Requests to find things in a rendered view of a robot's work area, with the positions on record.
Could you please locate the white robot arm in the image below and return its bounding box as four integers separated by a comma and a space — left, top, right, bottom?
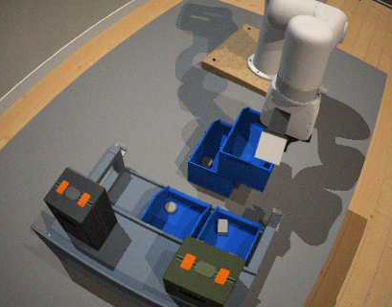
247, 0, 349, 165

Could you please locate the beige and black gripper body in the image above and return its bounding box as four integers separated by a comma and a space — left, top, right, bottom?
260, 75, 321, 140

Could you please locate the black case with orange latches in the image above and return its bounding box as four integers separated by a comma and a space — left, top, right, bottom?
44, 167, 118, 251

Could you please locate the grey low shelf rack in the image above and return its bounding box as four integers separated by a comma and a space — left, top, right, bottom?
31, 143, 285, 307

